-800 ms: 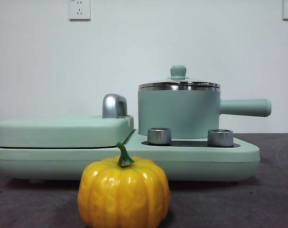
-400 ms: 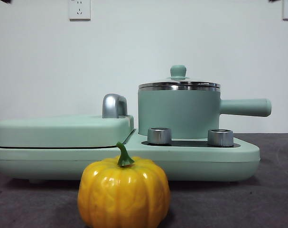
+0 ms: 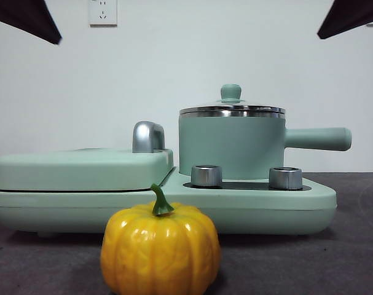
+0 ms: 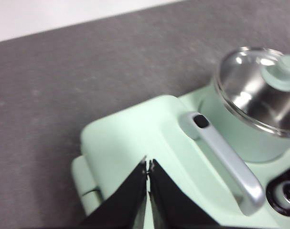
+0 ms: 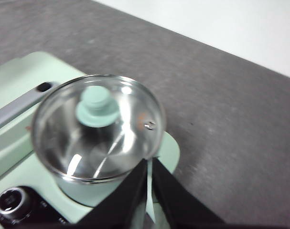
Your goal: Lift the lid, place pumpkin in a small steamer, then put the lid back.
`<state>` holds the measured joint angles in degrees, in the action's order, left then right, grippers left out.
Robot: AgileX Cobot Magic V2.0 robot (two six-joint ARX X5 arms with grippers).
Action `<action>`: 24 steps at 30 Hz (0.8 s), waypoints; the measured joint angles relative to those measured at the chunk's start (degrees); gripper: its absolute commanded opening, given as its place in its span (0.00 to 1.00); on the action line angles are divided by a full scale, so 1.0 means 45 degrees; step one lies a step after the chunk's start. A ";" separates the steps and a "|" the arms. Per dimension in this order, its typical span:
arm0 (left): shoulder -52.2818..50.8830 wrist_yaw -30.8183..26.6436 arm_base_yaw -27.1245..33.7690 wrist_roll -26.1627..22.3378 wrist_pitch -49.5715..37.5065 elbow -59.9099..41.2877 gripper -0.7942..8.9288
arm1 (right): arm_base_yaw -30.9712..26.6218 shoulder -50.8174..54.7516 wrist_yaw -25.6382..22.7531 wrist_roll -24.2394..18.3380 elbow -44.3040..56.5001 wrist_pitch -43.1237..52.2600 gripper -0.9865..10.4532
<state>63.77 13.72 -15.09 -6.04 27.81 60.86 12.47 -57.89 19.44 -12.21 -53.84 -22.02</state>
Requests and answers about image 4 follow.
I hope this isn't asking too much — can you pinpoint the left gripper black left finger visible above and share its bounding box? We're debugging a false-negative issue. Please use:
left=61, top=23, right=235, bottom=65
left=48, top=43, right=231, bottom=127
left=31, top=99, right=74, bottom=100
left=79, top=156, right=150, bottom=229

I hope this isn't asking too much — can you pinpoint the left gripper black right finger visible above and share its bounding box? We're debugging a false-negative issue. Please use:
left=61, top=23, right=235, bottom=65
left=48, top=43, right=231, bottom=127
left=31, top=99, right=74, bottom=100
left=149, top=158, right=222, bottom=229

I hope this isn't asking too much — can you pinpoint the glass lid with green knob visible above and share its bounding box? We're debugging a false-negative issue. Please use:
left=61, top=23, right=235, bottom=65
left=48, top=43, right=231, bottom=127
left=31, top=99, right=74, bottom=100
left=213, top=46, right=290, bottom=139

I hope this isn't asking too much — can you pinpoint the mint green hinged griddle cover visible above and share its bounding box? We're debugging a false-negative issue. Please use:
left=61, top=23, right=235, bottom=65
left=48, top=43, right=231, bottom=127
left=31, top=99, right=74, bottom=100
left=80, top=94, right=267, bottom=229

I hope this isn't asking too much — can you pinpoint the mint green breakfast machine base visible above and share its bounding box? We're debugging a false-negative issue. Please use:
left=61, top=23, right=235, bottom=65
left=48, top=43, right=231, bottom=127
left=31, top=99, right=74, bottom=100
left=72, top=82, right=290, bottom=229

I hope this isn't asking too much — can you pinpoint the silver control knob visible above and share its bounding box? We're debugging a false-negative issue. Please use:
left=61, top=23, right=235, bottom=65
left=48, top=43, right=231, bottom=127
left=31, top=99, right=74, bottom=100
left=275, top=180, right=290, bottom=213

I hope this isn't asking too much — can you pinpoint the silver griddle cover handle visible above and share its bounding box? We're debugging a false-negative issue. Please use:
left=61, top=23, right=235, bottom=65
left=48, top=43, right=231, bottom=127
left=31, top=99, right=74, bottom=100
left=180, top=112, right=266, bottom=217

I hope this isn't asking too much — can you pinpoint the mint green pot with handle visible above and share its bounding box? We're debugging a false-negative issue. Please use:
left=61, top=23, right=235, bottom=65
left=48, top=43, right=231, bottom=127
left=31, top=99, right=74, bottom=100
left=199, top=46, right=290, bottom=163

